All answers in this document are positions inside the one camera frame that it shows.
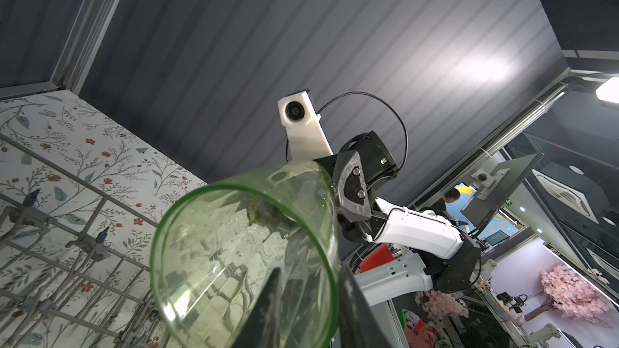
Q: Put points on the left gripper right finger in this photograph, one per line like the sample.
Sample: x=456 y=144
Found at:
x=357 y=326

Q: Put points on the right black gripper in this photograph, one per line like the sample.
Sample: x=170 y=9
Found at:
x=362 y=160

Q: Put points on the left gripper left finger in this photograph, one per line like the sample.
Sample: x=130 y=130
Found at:
x=261 y=328

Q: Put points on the green glass cup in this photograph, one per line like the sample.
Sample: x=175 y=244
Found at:
x=216 y=247

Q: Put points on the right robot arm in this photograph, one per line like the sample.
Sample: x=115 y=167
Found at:
x=437 y=255

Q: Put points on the floral table mat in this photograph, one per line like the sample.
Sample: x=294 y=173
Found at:
x=65 y=121

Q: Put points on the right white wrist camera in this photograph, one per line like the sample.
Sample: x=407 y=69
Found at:
x=306 y=139

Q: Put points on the grey wire dish rack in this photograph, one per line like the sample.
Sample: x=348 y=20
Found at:
x=75 y=232

